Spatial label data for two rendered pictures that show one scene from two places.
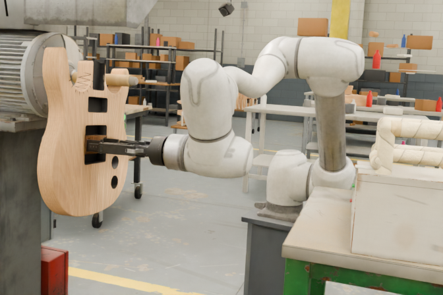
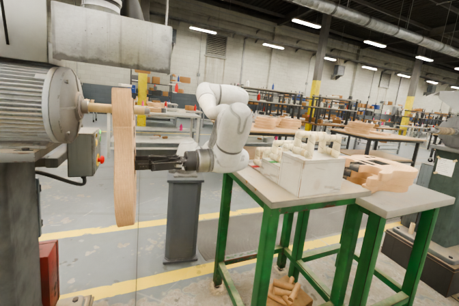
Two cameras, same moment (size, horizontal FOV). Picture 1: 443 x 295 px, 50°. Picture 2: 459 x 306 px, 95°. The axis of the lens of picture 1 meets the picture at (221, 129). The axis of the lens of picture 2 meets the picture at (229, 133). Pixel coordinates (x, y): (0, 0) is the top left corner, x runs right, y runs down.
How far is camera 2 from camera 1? 74 cm
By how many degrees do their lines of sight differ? 40
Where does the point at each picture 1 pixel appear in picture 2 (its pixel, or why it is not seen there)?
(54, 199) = (130, 218)
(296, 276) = (274, 215)
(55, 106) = (121, 140)
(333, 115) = not seen: hidden behind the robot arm
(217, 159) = (238, 162)
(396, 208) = (315, 173)
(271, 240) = (184, 188)
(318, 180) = not seen: hidden behind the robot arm
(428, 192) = (326, 164)
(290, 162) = (192, 147)
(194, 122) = (234, 143)
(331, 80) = not seen: hidden behind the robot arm
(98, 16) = (143, 63)
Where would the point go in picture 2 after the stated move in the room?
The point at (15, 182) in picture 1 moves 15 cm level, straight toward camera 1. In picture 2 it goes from (19, 204) to (43, 220)
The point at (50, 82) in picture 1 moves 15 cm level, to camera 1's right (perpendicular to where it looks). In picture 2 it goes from (121, 120) to (175, 121)
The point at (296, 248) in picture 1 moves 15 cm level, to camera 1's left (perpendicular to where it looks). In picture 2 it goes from (278, 202) to (253, 212)
